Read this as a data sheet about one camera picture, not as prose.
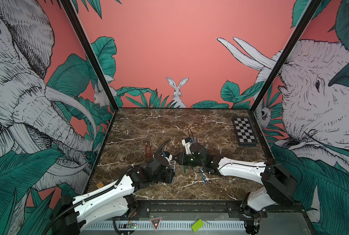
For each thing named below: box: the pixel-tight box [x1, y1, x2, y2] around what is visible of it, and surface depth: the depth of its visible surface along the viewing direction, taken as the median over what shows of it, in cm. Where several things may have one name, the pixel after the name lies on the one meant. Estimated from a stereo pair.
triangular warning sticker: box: [149, 217, 163, 232], surface depth 71 cm
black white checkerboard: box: [232, 116, 257, 147], surface depth 105 cm
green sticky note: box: [191, 218, 204, 233], surface depth 71 cm
